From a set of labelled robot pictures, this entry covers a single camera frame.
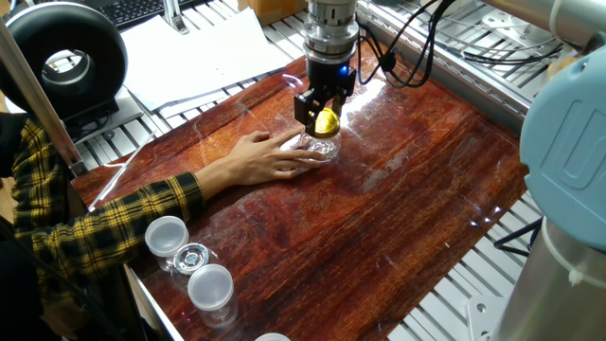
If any clear jar white plastic lid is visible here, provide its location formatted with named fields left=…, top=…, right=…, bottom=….
left=144, top=215, right=189, bottom=272
left=187, top=263, right=240, bottom=331

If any clear jar silver metal lid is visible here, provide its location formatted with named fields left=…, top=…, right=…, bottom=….
left=170, top=242, right=220, bottom=293

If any brown cardboard box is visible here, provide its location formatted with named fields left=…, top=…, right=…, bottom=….
left=236, top=0, right=309, bottom=27

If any black ring shaped device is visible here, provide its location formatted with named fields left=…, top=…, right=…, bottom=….
left=0, top=2, right=146, bottom=146

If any aluminium frame post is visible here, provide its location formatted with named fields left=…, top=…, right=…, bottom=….
left=0, top=18, right=89, bottom=177

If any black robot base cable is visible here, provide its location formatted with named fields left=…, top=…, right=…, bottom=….
left=492, top=216, right=544, bottom=258

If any gold metal jar lid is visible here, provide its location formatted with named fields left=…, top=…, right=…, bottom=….
left=312, top=107, right=342, bottom=139

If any glossy wood grain mat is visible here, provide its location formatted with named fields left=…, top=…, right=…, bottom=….
left=70, top=45, right=529, bottom=341

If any black cable bundle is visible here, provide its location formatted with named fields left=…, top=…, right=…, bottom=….
left=461, top=32, right=564, bottom=66

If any empty clear lidless jar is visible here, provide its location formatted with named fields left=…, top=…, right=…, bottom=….
left=282, top=73, right=307, bottom=96

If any black computer keyboard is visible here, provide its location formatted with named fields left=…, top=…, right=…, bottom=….
left=97, top=0, right=200, bottom=30

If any silver metal mounting plate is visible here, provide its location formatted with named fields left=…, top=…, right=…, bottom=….
left=481, top=9, right=560, bottom=46

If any grey aluminium rail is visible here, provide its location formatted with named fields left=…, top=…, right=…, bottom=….
left=364, top=13, right=536, bottom=134

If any bare human hand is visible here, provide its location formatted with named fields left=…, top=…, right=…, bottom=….
left=220, top=123, right=329, bottom=187

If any forearm yellow black plaid sleeve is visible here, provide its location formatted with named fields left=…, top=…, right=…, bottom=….
left=46, top=158, right=231, bottom=276

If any white paper sheet stack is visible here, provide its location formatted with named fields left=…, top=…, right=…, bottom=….
left=120, top=7, right=294, bottom=119

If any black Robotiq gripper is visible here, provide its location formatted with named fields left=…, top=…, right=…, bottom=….
left=293, top=59, right=357, bottom=138

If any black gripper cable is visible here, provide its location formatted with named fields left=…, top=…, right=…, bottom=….
left=354, top=0, right=455, bottom=89

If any metal bracket stand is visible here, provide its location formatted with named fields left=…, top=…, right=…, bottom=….
left=163, top=0, right=189, bottom=35

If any small clear glass jar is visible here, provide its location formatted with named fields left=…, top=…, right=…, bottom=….
left=283, top=130, right=343, bottom=167

